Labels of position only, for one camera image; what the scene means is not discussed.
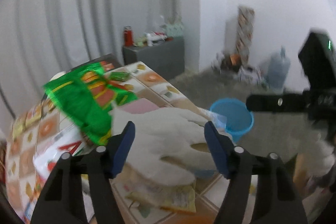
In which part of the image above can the large green snack bag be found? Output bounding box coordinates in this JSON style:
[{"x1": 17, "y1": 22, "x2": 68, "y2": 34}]
[{"x1": 44, "y1": 63, "x2": 138, "y2": 145}]

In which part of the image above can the white cotton glove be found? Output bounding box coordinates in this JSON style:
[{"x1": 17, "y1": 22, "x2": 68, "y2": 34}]
[{"x1": 110, "y1": 107, "x2": 217, "y2": 186}]

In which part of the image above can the blue plastic trash basket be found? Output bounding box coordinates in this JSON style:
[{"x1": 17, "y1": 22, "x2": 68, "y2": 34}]
[{"x1": 210, "y1": 98, "x2": 254, "y2": 143}]

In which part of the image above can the blue water jug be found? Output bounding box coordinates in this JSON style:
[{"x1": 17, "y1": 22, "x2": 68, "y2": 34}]
[{"x1": 266, "y1": 47, "x2": 291, "y2": 90}]

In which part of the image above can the patterned tablecloth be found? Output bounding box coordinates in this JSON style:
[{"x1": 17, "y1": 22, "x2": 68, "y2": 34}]
[{"x1": 4, "y1": 61, "x2": 258, "y2": 224}]

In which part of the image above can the rolled patterned mat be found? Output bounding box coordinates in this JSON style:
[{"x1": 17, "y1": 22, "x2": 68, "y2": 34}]
[{"x1": 236, "y1": 6, "x2": 255, "y2": 66}]

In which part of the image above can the dark snack box on floor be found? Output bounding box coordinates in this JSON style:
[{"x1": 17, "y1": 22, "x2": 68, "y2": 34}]
[{"x1": 220, "y1": 53, "x2": 242, "y2": 73}]

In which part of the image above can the small green snack packet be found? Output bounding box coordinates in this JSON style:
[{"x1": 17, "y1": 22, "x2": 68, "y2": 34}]
[{"x1": 108, "y1": 72, "x2": 130, "y2": 82}]

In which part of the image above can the mint green desk organizer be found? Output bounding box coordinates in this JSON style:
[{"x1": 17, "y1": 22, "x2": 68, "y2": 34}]
[{"x1": 162, "y1": 21, "x2": 185, "y2": 38}]

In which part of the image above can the grey cabinet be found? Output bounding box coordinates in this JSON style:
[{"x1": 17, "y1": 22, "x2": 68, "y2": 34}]
[{"x1": 122, "y1": 37, "x2": 185, "y2": 80}]

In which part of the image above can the small white bottle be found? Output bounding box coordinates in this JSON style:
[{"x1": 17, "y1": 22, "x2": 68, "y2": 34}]
[{"x1": 146, "y1": 33, "x2": 153, "y2": 47}]

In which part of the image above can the red thermos bottle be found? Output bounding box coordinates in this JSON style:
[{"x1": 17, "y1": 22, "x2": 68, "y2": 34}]
[{"x1": 123, "y1": 26, "x2": 133, "y2": 47}]

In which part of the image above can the grey curtain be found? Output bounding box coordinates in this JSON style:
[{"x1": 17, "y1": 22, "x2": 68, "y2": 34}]
[{"x1": 1, "y1": 0, "x2": 198, "y2": 114}]

